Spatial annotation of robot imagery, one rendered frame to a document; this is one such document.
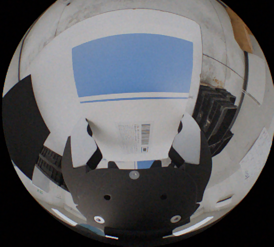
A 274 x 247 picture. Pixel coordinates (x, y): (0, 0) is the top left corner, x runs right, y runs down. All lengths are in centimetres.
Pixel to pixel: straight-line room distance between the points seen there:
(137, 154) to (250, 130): 257
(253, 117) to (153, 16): 253
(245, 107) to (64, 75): 273
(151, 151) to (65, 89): 23
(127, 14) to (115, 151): 25
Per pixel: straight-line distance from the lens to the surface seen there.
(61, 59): 24
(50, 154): 74
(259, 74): 247
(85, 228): 27
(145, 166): 27
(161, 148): 15
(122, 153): 16
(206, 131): 73
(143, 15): 20
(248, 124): 261
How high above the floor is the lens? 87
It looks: 58 degrees down
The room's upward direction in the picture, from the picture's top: 175 degrees clockwise
